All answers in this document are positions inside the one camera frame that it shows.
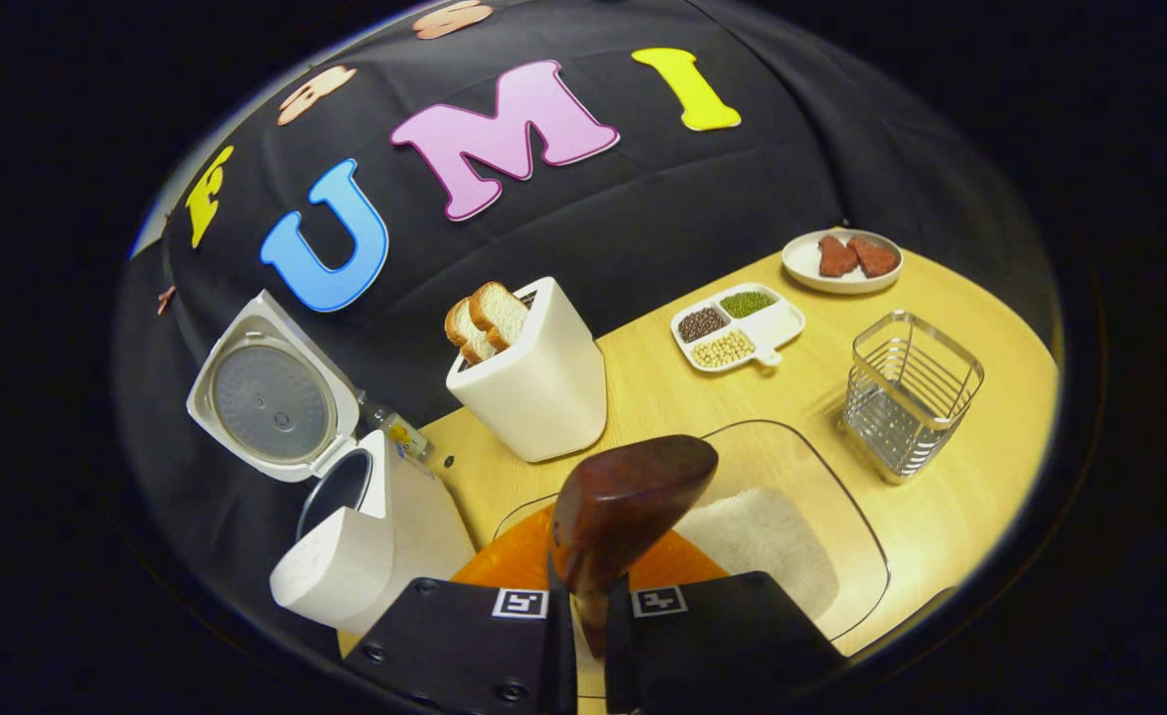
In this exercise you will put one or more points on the white toaster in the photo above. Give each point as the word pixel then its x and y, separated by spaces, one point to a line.
pixel 543 397

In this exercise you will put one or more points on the white rice cooker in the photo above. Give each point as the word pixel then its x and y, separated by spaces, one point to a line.
pixel 414 516

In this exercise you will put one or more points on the brown beans pile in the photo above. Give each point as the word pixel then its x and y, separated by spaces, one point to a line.
pixel 702 324

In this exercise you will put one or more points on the white rice heap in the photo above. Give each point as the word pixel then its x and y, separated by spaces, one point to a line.
pixel 762 541

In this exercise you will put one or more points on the round white plate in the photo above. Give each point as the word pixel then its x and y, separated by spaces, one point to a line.
pixel 802 263

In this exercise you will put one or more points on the yellow soybeans pile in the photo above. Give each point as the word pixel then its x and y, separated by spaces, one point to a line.
pixel 722 350

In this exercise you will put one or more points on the brown wooden spoon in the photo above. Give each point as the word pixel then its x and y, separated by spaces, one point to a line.
pixel 623 497

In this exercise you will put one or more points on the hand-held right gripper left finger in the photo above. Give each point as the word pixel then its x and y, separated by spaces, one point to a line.
pixel 464 645

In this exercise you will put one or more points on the red meat piece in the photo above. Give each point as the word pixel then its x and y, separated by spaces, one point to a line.
pixel 875 257
pixel 837 256

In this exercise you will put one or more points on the small glass bottle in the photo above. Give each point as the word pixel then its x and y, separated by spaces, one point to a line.
pixel 399 432

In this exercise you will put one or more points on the black backdrop cloth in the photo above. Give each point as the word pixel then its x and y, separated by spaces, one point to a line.
pixel 692 189

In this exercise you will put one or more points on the green beans pile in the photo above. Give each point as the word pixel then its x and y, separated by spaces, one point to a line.
pixel 748 303

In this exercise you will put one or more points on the bread slice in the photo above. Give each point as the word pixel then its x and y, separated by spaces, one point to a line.
pixel 501 313
pixel 469 333

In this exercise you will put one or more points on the red clip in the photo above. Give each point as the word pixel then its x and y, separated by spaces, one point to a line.
pixel 165 300

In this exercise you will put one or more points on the white divided dish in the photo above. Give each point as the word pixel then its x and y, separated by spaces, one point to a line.
pixel 777 326

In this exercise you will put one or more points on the clear glass dish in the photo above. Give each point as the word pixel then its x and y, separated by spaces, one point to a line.
pixel 841 536

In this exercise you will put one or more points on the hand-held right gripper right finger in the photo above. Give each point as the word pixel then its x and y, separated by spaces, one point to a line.
pixel 722 645

